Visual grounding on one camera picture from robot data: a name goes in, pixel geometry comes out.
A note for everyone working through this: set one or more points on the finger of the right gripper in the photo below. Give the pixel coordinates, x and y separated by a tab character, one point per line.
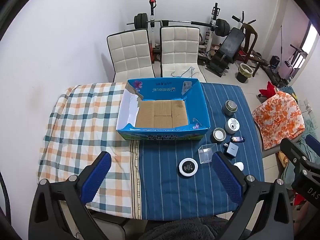
294	153
313	143

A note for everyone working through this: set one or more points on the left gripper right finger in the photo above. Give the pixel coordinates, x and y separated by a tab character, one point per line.
275	217

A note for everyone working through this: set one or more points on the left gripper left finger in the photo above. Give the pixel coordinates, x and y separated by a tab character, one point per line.
47	220

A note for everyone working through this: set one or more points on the small white earbud case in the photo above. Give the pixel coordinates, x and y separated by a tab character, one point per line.
239	165

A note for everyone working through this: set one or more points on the dark blue charger cube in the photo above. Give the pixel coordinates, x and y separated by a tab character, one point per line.
231	149

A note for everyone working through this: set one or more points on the white cream jar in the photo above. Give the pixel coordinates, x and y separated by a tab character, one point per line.
232	125

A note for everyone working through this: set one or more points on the gold tin lid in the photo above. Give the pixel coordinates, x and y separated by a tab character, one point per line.
219	134

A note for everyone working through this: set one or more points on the perforated steel tin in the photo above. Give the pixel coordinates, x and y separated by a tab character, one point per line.
230	108

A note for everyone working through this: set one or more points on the clear acrylic box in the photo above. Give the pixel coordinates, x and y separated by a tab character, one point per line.
206	152

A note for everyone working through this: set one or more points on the round white black device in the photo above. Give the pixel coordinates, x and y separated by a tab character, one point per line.
188	167

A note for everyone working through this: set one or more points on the orange floral cloth chair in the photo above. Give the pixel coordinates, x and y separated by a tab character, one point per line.
279	117

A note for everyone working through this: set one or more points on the red cloth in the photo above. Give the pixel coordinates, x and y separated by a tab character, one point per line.
268	92

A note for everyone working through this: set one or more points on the plaid orange teal cloth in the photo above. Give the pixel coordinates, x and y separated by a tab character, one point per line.
81	125

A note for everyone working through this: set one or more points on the black trash bin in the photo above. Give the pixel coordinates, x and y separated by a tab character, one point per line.
244	73

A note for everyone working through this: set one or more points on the brown wooden chair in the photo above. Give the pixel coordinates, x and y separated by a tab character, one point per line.
247	52

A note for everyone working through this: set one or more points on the black weight bench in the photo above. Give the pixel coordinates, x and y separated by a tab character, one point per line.
227	52

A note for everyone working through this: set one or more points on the blue cardboard box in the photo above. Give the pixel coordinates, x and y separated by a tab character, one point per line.
164	108

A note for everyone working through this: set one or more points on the white squat rack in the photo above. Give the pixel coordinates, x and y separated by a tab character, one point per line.
215	26

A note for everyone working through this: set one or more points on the right white padded chair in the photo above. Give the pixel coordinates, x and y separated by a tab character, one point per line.
179	49

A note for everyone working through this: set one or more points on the white padded chair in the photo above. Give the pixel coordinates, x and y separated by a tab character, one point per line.
130	55
179	49

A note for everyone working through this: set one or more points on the left white padded chair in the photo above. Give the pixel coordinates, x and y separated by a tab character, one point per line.
130	55

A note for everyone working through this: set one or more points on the wire clothes hangers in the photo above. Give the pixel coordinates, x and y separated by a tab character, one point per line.
191	72

